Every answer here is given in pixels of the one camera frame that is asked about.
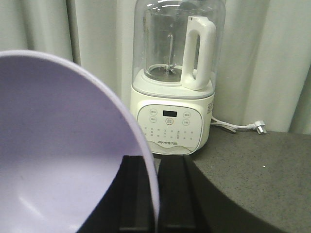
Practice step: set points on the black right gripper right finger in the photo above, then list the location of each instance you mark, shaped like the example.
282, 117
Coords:
176, 212

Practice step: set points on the white blender with clear jar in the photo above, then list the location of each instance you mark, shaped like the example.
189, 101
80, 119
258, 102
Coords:
176, 50

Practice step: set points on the white pleated curtain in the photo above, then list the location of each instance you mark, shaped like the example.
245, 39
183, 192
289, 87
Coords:
265, 63

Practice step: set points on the purple plastic bowl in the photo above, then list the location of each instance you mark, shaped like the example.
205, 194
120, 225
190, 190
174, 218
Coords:
63, 136

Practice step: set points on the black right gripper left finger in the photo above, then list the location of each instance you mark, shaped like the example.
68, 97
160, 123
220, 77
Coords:
136, 210

